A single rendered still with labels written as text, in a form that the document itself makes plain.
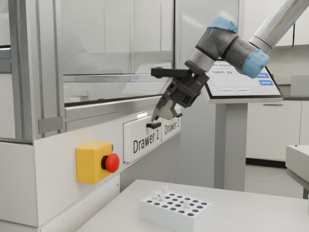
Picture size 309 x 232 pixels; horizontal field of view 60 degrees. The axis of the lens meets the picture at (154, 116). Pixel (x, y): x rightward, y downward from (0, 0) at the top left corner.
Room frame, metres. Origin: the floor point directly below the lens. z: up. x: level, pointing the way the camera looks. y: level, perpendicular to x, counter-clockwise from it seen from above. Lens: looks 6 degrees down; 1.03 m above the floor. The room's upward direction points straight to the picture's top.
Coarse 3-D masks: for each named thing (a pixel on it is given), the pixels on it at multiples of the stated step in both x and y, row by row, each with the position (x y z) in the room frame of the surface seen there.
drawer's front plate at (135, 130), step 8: (136, 120) 0.80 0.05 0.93; (144, 120) 0.83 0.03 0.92; (160, 120) 0.99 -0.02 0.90; (128, 128) 0.72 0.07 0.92; (136, 128) 0.77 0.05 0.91; (144, 128) 0.83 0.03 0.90; (160, 128) 0.99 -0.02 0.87; (128, 136) 0.72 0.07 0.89; (136, 136) 0.77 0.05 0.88; (144, 136) 0.83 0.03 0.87; (152, 136) 0.90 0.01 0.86; (160, 136) 0.99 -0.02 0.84; (128, 144) 0.72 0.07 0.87; (136, 144) 0.76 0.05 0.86; (144, 144) 0.83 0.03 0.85; (152, 144) 0.90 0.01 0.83; (128, 152) 0.72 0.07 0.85; (136, 152) 0.76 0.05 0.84; (144, 152) 0.83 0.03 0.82; (128, 160) 0.72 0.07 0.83
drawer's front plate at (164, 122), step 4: (176, 108) 1.23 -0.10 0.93; (164, 120) 1.04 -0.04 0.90; (168, 120) 1.09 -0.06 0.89; (172, 120) 1.16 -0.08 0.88; (176, 120) 1.22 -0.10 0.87; (164, 124) 1.04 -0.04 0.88; (168, 124) 1.09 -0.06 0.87; (172, 124) 1.16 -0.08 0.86; (176, 124) 1.22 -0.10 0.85; (164, 128) 1.04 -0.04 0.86; (168, 128) 1.09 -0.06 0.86; (176, 128) 1.22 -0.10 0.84; (164, 132) 1.04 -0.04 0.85; (168, 132) 1.09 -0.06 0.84; (172, 132) 1.16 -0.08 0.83; (164, 136) 1.04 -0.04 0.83; (168, 136) 1.09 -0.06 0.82
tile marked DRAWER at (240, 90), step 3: (237, 87) 1.56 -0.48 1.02; (240, 87) 1.57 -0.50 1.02; (243, 87) 1.57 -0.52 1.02; (246, 87) 1.58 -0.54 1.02; (237, 90) 1.54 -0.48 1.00; (240, 90) 1.55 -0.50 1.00; (243, 90) 1.56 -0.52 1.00; (246, 90) 1.57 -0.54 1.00; (249, 90) 1.57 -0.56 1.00; (240, 93) 1.53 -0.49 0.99; (243, 93) 1.54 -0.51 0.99; (246, 93) 1.55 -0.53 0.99; (249, 93) 1.55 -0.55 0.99
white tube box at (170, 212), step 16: (160, 192) 0.57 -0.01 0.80; (176, 192) 0.57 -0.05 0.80; (144, 208) 0.52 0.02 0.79; (160, 208) 0.49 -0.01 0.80; (176, 208) 0.50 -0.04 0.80; (192, 208) 0.50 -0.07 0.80; (208, 208) 0.50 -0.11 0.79; (160, 224) 0.49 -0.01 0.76; (176, 224) 0.47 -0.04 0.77; (192, 224) 0.45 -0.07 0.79
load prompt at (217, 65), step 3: (216, 63) 1.65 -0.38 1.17; (219, 63) 1.66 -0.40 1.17; (222, 63) 1.67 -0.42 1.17; (225, 63) 1.68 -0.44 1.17; (228, 63) 1.68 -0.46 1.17; (213, 66) 1.63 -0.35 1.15; (216, 66) 1.63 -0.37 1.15; (219, 66) 1.64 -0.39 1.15; (222, 66) 1.65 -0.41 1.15; (225, 66) 1.66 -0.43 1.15; (228, 66) 1.66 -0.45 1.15; (231, 66) 1.67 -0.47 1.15
